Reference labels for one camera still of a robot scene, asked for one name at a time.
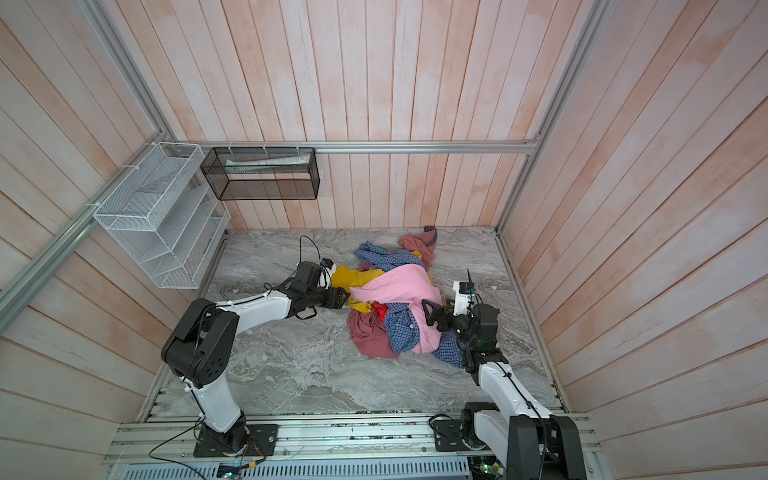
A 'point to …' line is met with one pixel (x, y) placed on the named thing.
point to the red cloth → (381, 308)
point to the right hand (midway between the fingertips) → (436, 300)
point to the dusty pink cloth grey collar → (423, 242)
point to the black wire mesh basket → (263, 173)
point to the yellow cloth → (346, 278)
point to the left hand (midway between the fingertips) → (338, 298)
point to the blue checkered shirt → (401, 324)
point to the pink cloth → (409, 285)
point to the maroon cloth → (369, 335)
